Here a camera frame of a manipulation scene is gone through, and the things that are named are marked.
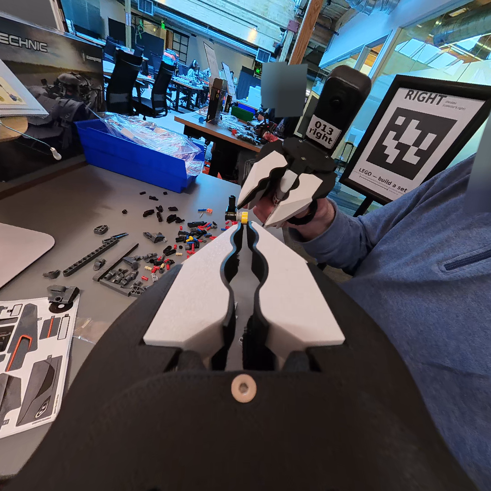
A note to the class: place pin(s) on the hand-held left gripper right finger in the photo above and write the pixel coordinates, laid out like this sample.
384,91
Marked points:
303,303

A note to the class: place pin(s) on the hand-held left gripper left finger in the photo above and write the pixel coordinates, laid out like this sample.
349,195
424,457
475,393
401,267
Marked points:
188,303

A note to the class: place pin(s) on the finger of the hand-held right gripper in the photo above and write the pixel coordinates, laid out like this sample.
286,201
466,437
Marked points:
261,172
299,199

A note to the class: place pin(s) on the small black yellow lego assembly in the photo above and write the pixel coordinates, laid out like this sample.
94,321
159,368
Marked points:
242,216

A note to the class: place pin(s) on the person's right forearm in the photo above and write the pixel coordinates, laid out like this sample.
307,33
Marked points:
383,222

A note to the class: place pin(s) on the pile of small lego pieces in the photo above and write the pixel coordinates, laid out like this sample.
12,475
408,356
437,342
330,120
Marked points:
191,238

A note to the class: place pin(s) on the dark grey lego connectors cluster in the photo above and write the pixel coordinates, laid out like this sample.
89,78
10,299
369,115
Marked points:
122,282

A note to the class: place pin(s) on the blue black lego connector piece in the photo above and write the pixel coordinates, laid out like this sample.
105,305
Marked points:
154,237

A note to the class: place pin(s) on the long dark thin lego bar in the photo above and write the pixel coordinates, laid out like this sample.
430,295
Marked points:
115,262

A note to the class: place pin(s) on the long dark lego beam with holes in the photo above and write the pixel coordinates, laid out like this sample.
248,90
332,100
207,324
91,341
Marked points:
90,257

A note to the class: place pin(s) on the dark grey triangular lego piece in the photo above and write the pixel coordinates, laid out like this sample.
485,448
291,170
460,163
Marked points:
101,229

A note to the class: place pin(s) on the lego sticker sheet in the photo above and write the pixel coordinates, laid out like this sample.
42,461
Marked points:
34,364

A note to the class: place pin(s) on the black lego set box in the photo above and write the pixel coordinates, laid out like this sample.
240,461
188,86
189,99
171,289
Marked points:
50,76

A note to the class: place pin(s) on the open lego instruction booklet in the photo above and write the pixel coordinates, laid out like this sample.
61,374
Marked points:
19,96

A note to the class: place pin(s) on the person's right hand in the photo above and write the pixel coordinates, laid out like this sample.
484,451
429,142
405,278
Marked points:
264,211

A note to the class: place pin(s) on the wooden background desk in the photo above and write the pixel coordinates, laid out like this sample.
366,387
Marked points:
222,132

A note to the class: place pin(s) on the green plastic bin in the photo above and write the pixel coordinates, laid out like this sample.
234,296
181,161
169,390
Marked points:
243,114

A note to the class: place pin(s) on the black standing device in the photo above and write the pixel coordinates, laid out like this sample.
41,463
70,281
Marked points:
218,99

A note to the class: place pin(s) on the small clear empty bag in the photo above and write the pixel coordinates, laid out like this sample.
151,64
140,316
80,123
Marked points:
82,327

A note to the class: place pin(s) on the black framed marker sign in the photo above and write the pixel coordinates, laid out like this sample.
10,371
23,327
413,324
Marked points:
414,138

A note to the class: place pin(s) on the clear plastic bags bundle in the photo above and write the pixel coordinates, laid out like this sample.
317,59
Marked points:
153,142

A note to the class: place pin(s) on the black office chair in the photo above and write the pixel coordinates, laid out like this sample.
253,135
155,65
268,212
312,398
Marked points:
159,90
122,80

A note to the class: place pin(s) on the blue plastic bin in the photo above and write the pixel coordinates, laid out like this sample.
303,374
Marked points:
126,161

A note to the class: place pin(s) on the person's blue sweater torso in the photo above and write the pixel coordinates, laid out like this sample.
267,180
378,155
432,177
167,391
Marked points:
441,345

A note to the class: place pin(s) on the wooden book stand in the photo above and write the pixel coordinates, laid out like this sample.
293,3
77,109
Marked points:
11,128

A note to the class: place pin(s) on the wooden support post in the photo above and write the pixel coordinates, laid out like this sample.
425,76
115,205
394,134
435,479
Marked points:
305,30

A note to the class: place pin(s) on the dark grey lego axle bracket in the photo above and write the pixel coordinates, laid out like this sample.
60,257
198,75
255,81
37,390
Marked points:
63,293

